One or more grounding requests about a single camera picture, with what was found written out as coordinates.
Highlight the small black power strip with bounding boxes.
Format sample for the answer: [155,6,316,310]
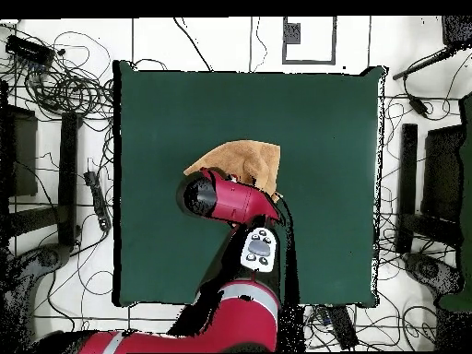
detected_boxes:
[83,171,112,232]

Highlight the grey square frame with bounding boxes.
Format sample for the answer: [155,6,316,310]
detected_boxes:
[281,16,337,66]

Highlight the black tripod rod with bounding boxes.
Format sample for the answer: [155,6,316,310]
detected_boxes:
[392,46,460,81]

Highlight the black speckled box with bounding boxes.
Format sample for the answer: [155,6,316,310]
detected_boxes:
[441,15,472,49]

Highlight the black oblong box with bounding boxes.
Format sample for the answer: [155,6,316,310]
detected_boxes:
[327,304,360,350]

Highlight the black power adapter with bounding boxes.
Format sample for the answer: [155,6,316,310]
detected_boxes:
[408,93,431,119]

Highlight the black flat box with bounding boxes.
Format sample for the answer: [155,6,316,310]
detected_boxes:
[0,104,39,197]
[420,124,465,222]

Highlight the black chair base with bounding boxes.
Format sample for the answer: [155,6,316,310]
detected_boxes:
[3,242,73,354]
[403,252,465,296]

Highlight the long black bar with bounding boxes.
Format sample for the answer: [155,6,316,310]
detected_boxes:
[57,112,80,247]
[399,123,419,217]

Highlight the tangled black cables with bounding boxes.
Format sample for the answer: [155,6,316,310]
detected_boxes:
[0,30,115,123]

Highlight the dark green table cloth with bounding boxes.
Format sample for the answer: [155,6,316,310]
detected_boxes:
[112,60,386,309]

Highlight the orange terry towel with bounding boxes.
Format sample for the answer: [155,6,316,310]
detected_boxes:
[183,138,282,203]

